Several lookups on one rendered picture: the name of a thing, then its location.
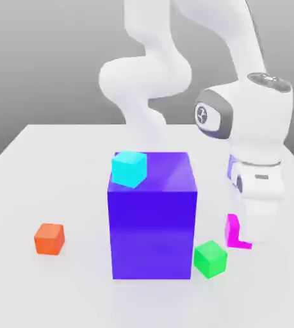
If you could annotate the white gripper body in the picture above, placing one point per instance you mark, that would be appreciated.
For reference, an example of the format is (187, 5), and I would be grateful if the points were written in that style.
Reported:
(262, 184)

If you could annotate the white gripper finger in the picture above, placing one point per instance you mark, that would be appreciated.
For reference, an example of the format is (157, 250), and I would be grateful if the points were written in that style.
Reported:
(255, 220)

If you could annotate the small magenta cube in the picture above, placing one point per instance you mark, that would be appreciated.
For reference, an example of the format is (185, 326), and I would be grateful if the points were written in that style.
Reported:
(230, 232)

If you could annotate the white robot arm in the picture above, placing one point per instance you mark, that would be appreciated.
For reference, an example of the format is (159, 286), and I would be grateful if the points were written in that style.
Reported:
(151, 77)

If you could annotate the small green cube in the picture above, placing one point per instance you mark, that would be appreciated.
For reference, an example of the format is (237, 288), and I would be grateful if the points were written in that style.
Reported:
(209, 260)

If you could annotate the small cyan cube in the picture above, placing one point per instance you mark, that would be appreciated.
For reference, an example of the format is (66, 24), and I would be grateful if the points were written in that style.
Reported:
(128, 169)

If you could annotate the small orange cube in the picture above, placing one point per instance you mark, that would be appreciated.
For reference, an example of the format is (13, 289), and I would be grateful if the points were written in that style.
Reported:
(48, 239)

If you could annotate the large purple box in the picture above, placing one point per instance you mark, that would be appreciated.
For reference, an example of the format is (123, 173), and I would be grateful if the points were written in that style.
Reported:
(151, 230)

